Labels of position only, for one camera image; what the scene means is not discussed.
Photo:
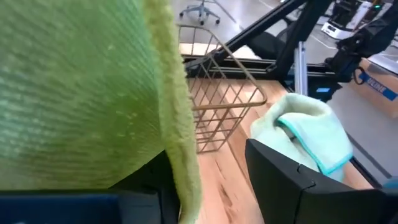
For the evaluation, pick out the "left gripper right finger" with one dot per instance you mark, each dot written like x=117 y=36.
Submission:
x=295 y=199

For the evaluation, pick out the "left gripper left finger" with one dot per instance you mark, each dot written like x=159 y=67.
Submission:
x=149 y=199

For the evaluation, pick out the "lime green microfiber towel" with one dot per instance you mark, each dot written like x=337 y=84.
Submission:
x=77 y=93

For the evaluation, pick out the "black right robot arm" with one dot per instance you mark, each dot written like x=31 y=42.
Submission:
x=367 y=40

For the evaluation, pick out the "pale green microfiber towel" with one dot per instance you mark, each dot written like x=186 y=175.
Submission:
x=314 y=130

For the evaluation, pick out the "blue microfiber towel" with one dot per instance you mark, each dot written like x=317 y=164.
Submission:
x=392 y=183

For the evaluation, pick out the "cardboard box with blue tape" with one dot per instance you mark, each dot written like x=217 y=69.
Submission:
x=373 y=67

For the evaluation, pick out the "black office chair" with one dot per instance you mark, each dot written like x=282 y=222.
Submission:
x=267 y=45

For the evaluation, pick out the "white machine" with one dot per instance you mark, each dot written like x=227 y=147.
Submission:
x=335 y=29

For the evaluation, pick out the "grey office chair base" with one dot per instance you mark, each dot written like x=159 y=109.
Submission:
x=202 y=11

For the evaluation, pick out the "silver aluminium post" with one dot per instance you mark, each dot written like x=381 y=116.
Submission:
x=301 y=68

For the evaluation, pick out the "black aluminium table frame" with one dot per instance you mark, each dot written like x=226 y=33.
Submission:
x=300 y=31

